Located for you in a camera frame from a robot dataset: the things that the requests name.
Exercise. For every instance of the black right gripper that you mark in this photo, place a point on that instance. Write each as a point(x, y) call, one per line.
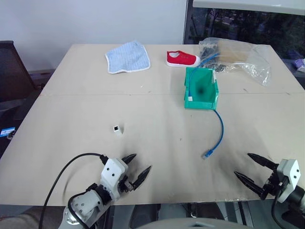
point(274, 184)

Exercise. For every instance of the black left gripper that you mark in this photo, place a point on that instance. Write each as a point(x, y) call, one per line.
point(125, 184)

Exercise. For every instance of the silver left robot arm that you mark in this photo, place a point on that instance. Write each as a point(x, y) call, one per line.
point(84, 206)

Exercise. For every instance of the small white cube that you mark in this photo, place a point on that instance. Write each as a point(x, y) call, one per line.
point(117, 129)

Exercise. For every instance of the green plastic bin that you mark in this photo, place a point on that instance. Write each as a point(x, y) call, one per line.
point(202, 95)

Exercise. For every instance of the light blue striped cloth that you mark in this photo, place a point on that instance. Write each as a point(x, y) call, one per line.
point(128, 57)

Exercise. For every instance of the clear plastic bag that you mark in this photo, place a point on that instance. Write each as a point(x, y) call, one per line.
point(252, 62)

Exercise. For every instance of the purple object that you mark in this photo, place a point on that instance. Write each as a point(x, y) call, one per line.
point(299, 65)

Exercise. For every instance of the red canvas shoe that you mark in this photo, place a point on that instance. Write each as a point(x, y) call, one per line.
point(181, 59)

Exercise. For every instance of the blue label sticker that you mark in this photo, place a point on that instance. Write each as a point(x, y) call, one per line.
point(7, 132)

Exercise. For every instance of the dark glass window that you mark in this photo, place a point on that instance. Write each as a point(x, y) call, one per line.
point(250, 26)

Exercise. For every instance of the black office chair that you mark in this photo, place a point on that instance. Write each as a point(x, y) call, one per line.
point(13, 71)

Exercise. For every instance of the white window ledge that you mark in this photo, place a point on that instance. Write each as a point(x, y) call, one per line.
point(247, 5)

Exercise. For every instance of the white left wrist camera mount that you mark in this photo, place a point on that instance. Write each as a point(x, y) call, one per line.
point(112, 171)

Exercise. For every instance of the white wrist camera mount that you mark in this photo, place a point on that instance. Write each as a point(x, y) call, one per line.
point(112, 171)
point(291, 175)

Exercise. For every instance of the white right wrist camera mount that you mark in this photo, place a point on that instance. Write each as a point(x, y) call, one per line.
point(291, 175)

